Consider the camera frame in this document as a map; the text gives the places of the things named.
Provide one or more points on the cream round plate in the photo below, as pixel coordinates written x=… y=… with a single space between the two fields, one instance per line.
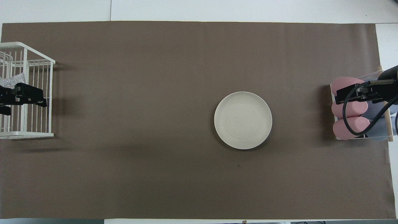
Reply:
x=242 y=121

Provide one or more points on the silver mesh sponge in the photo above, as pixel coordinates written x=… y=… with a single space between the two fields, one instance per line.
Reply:
x=12 y=80

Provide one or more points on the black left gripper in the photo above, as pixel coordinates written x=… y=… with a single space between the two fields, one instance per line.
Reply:
x=6 y=98

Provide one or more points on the cup rack with wooden rod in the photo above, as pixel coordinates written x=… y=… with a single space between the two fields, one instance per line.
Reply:
x=390 y=136

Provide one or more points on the brown table mat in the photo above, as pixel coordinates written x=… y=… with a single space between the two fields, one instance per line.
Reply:
x=155 y=77

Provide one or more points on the pink plastic cup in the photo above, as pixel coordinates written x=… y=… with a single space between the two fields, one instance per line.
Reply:
x=357 y=110
x=342 y=81
x=337 y=132

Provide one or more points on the blue plastic cup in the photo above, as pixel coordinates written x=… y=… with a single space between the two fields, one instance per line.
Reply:
x=374 y=109
x=377 y=137

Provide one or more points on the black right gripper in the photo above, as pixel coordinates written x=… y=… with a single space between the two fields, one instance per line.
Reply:
x=388 y=90

